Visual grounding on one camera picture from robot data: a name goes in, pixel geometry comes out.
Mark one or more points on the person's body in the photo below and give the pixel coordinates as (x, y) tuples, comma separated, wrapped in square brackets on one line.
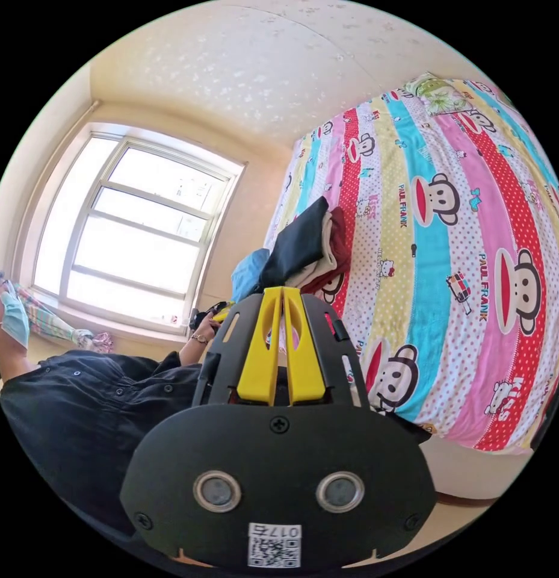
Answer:
[(76, 424)]

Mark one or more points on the person's left hand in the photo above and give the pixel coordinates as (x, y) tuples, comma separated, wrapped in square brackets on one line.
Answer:
[(209, 328)]

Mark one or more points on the green floral pillow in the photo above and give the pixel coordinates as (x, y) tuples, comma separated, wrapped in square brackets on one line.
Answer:
[(435, 95)]

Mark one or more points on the striped tied curtain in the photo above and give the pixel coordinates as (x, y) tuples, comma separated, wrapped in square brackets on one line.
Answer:
[(53, 320)]

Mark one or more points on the pile of clothes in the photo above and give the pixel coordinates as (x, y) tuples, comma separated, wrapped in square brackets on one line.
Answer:
[(306, 246)]

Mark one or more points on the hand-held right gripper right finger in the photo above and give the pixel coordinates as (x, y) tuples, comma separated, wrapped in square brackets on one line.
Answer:
[(308, 370)]

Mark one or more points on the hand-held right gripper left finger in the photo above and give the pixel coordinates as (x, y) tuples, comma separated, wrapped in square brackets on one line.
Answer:
[(259, 361)]

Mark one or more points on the light blue jeans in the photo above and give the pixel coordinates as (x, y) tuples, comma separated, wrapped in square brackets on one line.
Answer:
[(248, 275)]

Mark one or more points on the person's left forearm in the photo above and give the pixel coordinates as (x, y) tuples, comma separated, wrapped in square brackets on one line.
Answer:
[(192, 352)]

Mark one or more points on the window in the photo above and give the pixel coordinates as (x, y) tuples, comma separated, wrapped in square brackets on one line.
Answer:
[(135, 230)]

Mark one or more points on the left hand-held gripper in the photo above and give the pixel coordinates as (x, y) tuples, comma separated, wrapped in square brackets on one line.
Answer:
[(199, 318)]

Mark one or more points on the bed with cartoon striped sheet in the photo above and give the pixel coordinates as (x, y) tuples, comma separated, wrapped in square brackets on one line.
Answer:
[(446, 289)]

